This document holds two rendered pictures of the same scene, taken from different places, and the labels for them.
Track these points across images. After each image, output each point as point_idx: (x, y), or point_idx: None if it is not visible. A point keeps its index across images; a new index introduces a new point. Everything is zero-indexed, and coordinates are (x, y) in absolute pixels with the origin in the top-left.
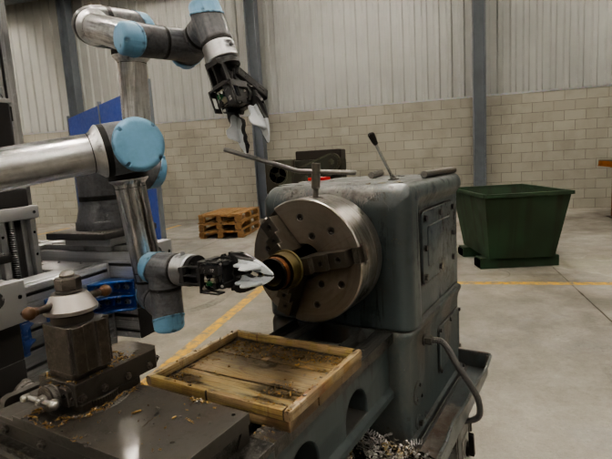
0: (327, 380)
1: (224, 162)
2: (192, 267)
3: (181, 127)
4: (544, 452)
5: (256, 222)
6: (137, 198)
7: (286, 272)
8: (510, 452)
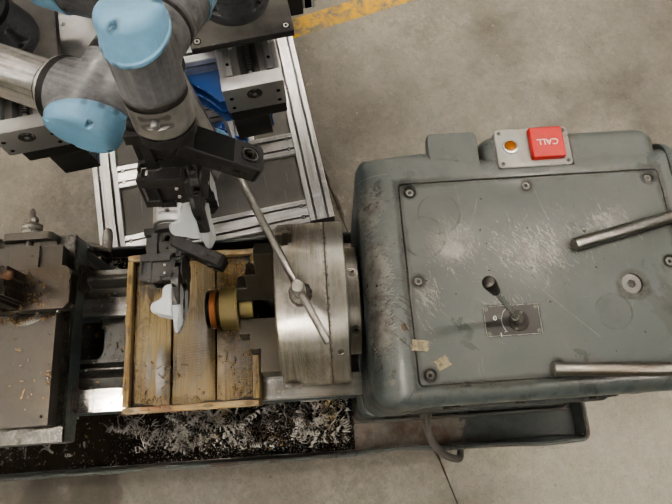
0: (184, 410)
1: None
2: (151, 242)
3: None
4: (645, 469)
5: None
6: None
7: (210, 327)
8: (620, 433)
